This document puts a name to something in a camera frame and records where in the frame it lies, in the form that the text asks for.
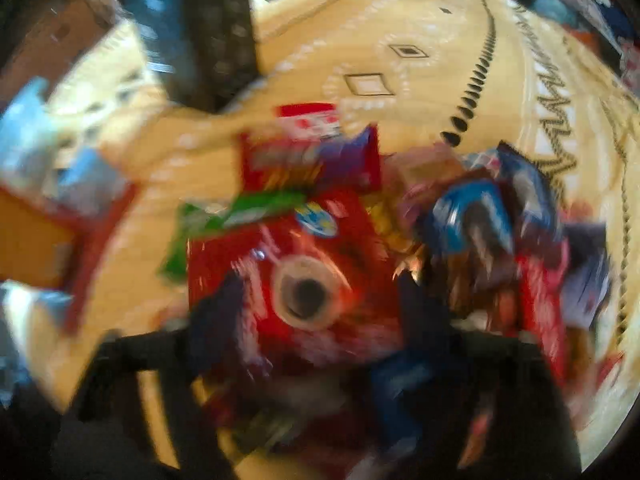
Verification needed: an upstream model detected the blue snack packet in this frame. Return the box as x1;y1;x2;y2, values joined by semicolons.
423;179;514;256

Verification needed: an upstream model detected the black blue carton box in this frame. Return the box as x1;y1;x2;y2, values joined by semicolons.
122;0;260;113

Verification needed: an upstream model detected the green snack packet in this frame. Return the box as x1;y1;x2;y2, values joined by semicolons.
158;191;306;283

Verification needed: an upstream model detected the red coffee snack bag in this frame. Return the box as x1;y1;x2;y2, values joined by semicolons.
186;188;402;378

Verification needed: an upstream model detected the yellow patterned bed sheet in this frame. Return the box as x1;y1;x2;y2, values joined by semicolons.
29;0;639;466

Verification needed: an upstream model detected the orange red cardboard box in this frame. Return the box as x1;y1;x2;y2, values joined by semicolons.
1;182;140;334

